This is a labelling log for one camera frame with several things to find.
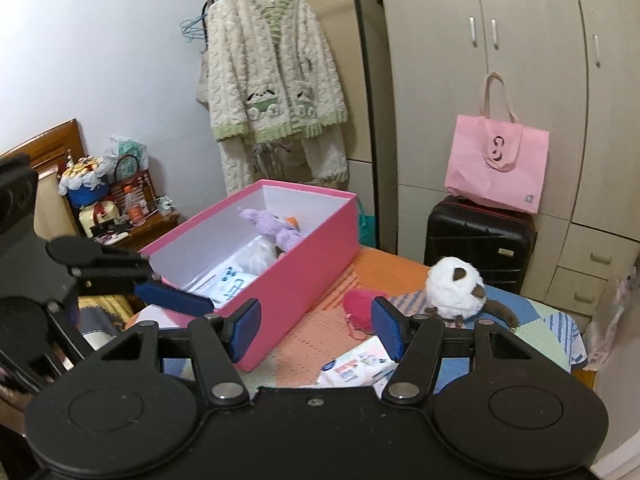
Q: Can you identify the white wet wipes packet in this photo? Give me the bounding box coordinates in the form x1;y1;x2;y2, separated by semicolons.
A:
315;335;401;388

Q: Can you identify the black clothes rack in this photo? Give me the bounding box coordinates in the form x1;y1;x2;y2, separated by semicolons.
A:
199;0;273;56

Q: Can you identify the pink tote bag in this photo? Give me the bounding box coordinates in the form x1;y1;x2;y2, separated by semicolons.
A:
445;72;551;214

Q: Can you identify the white fluffy plush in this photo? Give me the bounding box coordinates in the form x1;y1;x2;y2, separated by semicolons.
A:
234;235;280;276

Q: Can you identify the clear plastic tissue bag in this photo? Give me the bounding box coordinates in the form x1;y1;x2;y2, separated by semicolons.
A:
102;134;150;173

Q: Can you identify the blue flower bouquet box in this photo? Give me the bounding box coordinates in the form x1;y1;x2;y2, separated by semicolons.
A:
59;156;113;208

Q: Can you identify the orange drink bottle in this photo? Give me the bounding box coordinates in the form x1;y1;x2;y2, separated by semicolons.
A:
125;186;146;226

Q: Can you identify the cream gift box red bow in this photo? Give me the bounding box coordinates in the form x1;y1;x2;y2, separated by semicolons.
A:
80;200;123;238

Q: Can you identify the wooden nightstand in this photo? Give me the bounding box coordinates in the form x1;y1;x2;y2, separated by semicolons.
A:
80;205;182;253

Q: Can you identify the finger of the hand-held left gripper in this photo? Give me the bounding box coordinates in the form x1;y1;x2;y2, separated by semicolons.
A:
46;236;151;267
70;260;216;317

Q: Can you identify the cream and green fluffy jacket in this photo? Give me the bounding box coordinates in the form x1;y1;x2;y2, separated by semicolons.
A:
205;0;351;196

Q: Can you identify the patchwork printed blanket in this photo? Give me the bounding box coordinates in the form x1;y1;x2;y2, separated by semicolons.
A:
75;247;588;391

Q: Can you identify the purple plush toy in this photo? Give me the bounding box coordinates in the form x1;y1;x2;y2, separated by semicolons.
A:
238;207;306;252

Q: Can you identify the brown woven basket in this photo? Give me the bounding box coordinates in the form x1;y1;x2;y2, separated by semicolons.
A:
111;155;156;211

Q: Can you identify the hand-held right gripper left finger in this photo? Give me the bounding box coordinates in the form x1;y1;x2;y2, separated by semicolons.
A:
99;298;263;405

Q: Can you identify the white and brown plush toy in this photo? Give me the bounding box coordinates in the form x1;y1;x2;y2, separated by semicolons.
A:
424;256;521;330

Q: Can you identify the pink cardboard box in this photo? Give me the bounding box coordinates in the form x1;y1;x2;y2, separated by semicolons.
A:
139;179;362;373

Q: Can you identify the black suitcase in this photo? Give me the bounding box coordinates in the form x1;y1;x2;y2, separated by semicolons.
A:
425;195;538;296

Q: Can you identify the wooden headboard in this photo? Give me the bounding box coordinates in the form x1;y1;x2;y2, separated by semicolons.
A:
0;119;86;241

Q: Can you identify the white hanging cloth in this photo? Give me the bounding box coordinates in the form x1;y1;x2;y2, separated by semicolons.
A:
582;265;640;373

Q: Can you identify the beige wardrobe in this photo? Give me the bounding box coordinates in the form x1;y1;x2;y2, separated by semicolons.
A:
350;0;640;318

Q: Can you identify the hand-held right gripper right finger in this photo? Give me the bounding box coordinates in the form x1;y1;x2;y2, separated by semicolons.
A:
371;296;534;405

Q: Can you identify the teal bag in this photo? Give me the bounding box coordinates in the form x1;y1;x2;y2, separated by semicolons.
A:
357;200;376;250

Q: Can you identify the blue wet wipes packet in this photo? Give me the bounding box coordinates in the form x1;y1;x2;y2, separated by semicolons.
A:
187;262;258;311

